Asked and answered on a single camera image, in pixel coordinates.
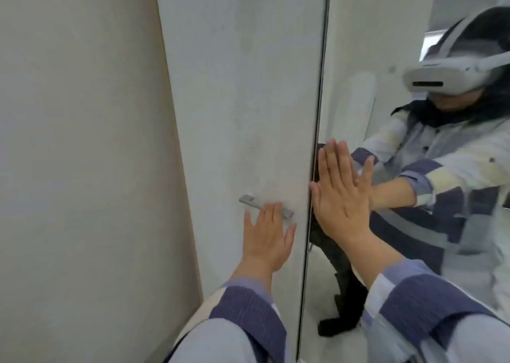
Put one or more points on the mirror cabinet door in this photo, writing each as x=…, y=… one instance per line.
x=358, y=55

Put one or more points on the person's right forearm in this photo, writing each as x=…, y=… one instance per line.
x=410, y=307

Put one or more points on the person's left hand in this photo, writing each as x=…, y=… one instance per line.
x=266, y=243

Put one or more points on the person's right thumb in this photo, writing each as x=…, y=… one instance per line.
x=315, y=197

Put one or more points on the person's left thumb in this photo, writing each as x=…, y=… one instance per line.
x=291, y=237

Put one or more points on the person's left little finger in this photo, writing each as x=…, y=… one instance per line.
x=248, y=226

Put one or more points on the white cabinet door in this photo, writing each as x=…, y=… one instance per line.
x=239, y=95

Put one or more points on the person's right middle finger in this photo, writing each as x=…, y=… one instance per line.
x=335, y=161

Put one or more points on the person's right hand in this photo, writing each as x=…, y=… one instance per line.
x=338, y=207

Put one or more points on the person's left forearm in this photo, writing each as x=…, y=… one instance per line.
x=235, y=315

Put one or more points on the person's right little finger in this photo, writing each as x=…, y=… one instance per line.
x=366, y=177

